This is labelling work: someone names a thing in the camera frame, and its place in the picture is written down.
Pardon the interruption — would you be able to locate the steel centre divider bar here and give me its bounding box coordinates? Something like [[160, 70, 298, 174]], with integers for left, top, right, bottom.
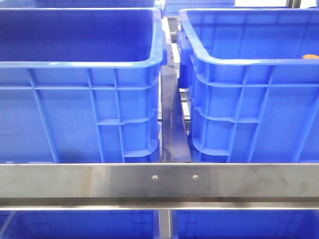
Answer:
[[160, 42, 192, 163]]

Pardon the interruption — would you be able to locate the large blue crate left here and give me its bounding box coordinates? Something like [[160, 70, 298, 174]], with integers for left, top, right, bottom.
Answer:
[[0, 8, 167, 164]]

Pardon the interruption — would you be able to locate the large blue crate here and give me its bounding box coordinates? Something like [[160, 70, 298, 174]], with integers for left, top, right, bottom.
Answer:
[[178, 8, 319, 163], [0, 8, 167, 164]]

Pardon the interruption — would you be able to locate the large blue crate right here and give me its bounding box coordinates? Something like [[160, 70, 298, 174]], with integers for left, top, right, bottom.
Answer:
[[178, 8, 319, 163]]

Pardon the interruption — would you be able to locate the blue crate lower right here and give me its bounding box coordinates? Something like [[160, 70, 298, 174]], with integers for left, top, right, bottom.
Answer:
[[173, 210, 319, 239]]

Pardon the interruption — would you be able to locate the blue crate rear right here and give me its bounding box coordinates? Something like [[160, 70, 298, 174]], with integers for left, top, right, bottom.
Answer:
[[164, 0, 235, 16]]

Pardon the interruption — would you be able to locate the orange button in crate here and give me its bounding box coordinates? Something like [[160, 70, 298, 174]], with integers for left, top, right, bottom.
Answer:
[[303, 54, 319, 59]]

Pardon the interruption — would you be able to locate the blue crate lower left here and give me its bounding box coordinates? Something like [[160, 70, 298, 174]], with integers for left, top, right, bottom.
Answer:
[[0, 210, 160, 239]]

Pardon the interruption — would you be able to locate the blue crate rear left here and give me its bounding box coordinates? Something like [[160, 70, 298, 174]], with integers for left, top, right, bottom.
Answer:
[[0, 0, 163, 9]]

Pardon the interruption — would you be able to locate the right rail screw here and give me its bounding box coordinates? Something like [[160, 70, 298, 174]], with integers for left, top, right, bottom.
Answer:
[[192, 175, 199, 181]]

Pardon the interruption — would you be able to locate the steel vertical post below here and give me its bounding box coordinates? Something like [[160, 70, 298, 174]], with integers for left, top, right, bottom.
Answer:
[[159, 210, 173, 239]]

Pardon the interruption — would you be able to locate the stainless steel front rail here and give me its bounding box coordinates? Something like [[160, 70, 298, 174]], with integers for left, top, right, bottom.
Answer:
[[0, 163, 319, 210]]

